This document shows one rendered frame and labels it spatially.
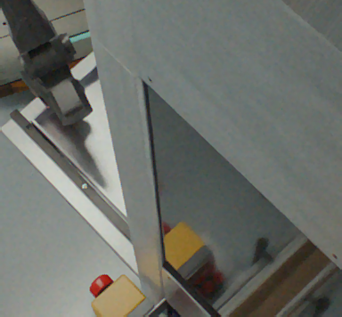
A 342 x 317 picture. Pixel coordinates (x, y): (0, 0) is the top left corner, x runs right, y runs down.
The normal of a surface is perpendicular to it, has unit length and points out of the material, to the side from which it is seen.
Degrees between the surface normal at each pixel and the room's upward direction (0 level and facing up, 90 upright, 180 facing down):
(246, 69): 90
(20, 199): 0
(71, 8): 0
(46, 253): 0
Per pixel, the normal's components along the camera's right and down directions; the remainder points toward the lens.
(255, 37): -0.74, 0.63
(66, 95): -0.06, -0.14
